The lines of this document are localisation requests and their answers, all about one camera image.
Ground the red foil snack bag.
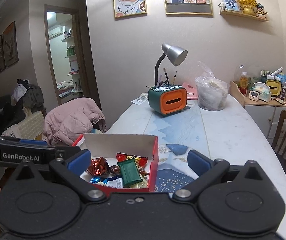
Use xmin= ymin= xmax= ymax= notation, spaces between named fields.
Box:
xmin=86 ymin=157 xmax=110 ymax=176

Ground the green snack bar wrapper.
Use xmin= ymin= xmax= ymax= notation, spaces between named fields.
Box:
xmin=118 ymin=159 xmax=142 ymax=188

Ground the blue oreo packet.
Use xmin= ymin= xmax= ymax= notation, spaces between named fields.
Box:
xmin=89 ymin=176 xmax=113 ymax=185

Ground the pink jacket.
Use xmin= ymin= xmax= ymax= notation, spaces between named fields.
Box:
xmin=42 ymin=97 xmax=107 ymax=146

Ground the white navy snack packet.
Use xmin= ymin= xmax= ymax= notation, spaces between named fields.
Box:
xmin=107 ymin=176 xmax=123 ymax=189

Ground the red white cardboard box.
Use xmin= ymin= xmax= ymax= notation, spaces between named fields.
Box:
xmin=73 ymin=133 xmax=158 ymax=195

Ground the wooden side cabinet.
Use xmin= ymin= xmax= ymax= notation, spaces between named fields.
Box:
xmin=230 ymin=81 xmax=286 ymax=141

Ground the red chip bag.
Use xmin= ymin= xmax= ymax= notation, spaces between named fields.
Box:
xmin=116 ymin=152 xmax=148 ymax=173

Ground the white digital timer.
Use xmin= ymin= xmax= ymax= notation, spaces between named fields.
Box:
xmin=248 ymin=90 xmax=260 ymax=101

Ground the clear plastic bag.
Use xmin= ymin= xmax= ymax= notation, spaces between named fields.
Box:
xmin=196 ymin=61 xmax=230 ymax=111

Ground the yellow tissue box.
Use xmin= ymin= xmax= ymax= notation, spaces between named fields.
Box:
xmin=266 ymin=79 xmax=282 ymax=97

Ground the oil bottle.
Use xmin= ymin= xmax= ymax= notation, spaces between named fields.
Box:
xmin=239 ymin=72 xmax=248 ymax=96

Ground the green orange tissue box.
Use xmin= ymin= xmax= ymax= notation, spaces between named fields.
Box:
xmin=148 ymin=86 xmax=187 ymax=116

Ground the silver desk lamp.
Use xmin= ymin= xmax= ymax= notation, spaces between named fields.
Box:
xmin=154 ymin=43 xmax=188 ymax=86

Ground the wooden wall shelf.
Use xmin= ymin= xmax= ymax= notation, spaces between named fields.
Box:
xmin=219 ymin=10 xmax=269 ymax=22

